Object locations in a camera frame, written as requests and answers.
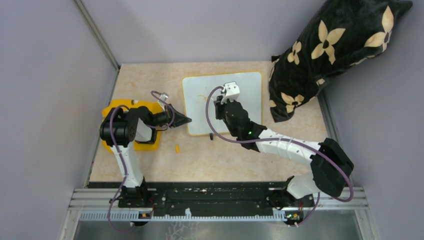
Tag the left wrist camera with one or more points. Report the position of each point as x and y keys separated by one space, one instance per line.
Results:
x=163 y=99

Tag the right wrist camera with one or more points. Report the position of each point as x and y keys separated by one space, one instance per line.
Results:
x=230 y=92

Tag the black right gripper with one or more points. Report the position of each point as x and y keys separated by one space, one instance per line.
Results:
x=220 y=106

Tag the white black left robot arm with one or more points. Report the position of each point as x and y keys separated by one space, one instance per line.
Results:
x=134 y=183

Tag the yellow folded cloth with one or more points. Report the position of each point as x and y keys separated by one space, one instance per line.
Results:
x=128 y=121

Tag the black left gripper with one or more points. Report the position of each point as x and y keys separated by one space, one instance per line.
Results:
x=174 y=118

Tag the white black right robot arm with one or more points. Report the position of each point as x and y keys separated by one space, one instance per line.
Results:
x=330 y=167

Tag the black floral pillow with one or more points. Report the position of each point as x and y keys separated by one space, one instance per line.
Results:
x=342 y=34

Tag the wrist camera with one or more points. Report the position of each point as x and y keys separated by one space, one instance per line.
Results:
x=230 y=92
x=163 y=99

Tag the white whiteboard yellow rim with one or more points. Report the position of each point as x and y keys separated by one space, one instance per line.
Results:
x=196 y=90

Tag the aluminium frame post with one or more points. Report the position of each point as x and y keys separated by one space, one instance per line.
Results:
x=93 y=28

